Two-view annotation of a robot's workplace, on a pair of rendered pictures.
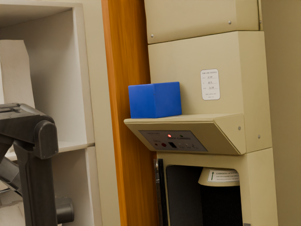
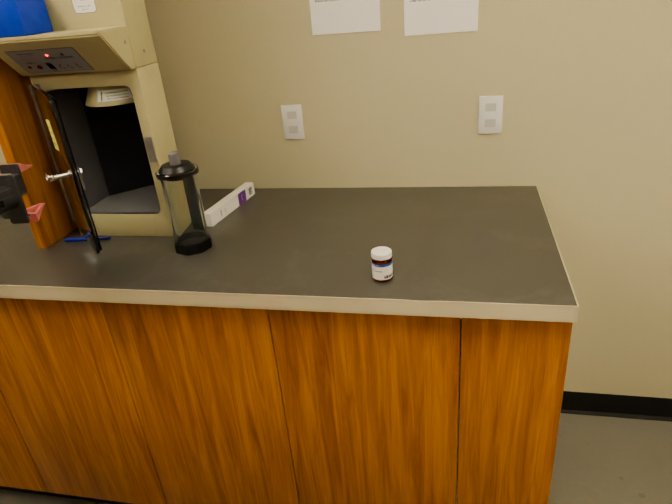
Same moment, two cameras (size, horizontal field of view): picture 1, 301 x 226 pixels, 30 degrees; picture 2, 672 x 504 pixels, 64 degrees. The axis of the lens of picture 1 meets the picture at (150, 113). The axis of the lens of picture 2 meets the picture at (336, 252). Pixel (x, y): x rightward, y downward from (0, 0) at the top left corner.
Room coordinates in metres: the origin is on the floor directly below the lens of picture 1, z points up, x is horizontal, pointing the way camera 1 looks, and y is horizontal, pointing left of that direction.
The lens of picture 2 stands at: (-0.10, 0.16, 1.56)
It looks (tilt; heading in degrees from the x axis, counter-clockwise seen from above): 26 degrees down; 328
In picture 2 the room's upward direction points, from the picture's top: 5 degrees counter-clockwise
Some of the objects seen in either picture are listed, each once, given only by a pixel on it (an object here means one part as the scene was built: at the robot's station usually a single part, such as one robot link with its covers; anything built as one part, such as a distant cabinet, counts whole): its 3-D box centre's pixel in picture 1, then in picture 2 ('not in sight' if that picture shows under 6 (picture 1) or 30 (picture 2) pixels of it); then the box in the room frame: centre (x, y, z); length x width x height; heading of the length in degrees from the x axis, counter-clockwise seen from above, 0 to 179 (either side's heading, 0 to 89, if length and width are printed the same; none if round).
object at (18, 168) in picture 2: not in sight; (18, 176); (1.34, 0.11, 1.22); 0.09 x 0.07 x 0.07; 136
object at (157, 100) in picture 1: (155, 100); (16, 15); (1.51, -0.02, 1.56); 0.10 x 0.10 x 0.09; 44
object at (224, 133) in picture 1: (181, 135); (60, 54); (1.45, -0.08, 1.46); 0.32 x 0.11 x 0.10; 44
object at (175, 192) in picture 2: not in sight; (185, 207); (1.26, -0.24, 1.06); 0.11 x 0.11 x 0.21
